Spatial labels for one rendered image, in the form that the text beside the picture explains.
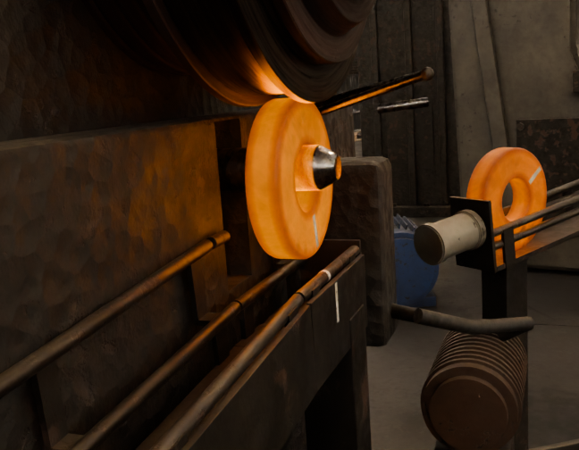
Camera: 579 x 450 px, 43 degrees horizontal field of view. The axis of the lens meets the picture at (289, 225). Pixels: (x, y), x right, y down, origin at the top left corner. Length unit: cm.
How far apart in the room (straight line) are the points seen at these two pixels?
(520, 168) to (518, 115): 224
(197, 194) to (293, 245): 10
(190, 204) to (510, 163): 60
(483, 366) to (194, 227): 47
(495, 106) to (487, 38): 29
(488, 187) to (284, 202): 50
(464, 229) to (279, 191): 47
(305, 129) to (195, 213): 13
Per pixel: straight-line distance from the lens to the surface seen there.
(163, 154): 63
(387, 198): 94
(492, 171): 111
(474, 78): 345
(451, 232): 105
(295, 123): 69
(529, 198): 119
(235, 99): 68
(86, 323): 52
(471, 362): 100
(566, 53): 334
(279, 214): 65
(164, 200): 63
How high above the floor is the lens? 90
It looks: 11 degrees down
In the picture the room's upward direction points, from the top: 4 degrees counter-clockwise
